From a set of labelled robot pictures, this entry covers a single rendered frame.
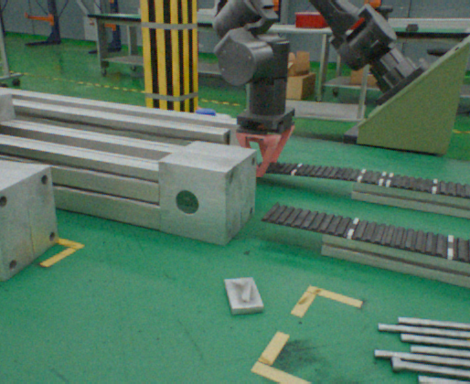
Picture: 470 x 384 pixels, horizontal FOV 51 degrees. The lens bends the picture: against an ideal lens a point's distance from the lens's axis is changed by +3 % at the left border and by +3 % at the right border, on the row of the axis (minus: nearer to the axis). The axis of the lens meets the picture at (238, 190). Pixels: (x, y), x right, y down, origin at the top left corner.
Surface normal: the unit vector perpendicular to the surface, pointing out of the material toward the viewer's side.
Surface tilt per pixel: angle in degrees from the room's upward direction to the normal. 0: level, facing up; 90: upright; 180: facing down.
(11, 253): 90
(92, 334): 0
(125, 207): 90
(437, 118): 90
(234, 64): 90
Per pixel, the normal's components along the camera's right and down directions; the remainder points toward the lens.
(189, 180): -0.39, 0.33
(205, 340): 0.03, -0.93
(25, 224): 0.97, 0.11
